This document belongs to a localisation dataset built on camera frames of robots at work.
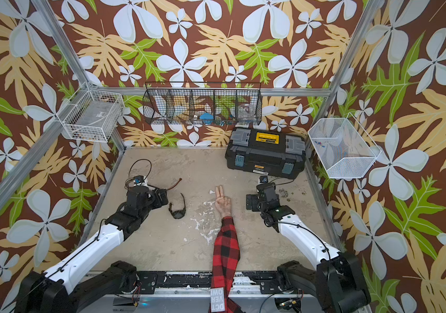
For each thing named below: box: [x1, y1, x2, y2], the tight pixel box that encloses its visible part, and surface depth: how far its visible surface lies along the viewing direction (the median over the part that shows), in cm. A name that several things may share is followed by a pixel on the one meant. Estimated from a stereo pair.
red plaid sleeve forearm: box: [209, 216, 246, 313], surface depth 77 cm
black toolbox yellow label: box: [224, 126, 306, 180], surface depth 100 cm
